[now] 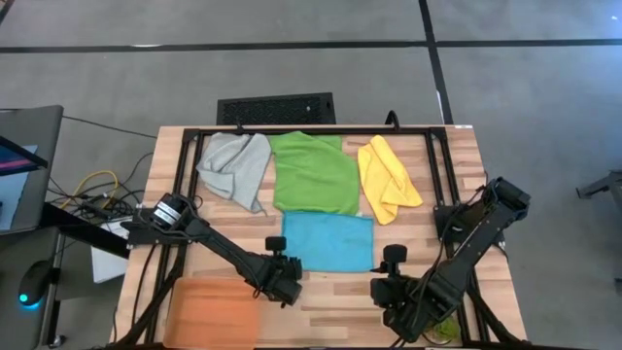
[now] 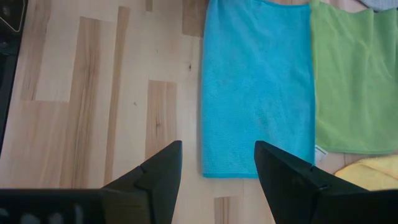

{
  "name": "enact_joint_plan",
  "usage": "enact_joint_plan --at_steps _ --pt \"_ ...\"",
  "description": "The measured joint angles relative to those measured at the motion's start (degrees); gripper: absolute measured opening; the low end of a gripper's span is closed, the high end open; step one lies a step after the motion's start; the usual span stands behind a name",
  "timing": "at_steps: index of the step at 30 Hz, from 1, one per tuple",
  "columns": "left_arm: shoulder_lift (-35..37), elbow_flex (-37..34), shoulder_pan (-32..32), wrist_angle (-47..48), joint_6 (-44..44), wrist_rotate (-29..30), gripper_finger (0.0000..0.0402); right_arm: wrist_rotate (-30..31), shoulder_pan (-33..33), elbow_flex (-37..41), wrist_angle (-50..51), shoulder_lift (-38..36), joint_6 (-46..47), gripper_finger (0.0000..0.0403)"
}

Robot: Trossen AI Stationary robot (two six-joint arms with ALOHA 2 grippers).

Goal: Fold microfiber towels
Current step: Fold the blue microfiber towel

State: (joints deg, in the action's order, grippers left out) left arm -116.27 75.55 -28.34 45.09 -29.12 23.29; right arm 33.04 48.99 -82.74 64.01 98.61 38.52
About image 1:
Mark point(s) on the small potted succulent plant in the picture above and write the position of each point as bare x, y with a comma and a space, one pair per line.
447, 329

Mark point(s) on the blue microfiber towel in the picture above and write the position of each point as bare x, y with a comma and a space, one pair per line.
330, 240

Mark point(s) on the grey stand leg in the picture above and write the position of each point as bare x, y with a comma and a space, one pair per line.
602, 185

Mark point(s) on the black perforated floor grille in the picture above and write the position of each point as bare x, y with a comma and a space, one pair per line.
274, 109

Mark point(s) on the grey side desk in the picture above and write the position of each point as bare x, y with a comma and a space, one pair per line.
10, 330

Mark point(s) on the black computer mouse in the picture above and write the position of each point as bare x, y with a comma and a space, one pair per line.
35, 282

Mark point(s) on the black desk bar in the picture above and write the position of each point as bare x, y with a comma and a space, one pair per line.
82, 233

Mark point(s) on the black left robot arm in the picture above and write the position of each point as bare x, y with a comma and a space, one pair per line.
223, 245

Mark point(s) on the white paper sheet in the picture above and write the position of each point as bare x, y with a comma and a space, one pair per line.
107, 262

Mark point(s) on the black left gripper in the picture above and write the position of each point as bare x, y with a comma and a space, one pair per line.
279, 269

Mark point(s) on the green microfiber towel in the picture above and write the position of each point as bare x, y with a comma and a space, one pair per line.
313, 175

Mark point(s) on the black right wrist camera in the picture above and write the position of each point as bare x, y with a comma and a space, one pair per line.
395, 253

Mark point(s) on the yellow microfiber towel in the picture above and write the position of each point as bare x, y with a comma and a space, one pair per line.
386, 185

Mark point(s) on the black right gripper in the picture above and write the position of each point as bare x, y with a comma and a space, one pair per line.
393, 291

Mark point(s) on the grey laptop computer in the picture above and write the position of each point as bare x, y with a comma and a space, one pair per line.
29, 160

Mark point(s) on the grey waffle microfiber towel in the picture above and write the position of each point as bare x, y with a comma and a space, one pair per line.
233, 167

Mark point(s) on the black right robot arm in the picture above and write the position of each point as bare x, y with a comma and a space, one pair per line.
478, 235

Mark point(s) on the orange plastic bin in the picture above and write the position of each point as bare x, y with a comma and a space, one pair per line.
214, 316

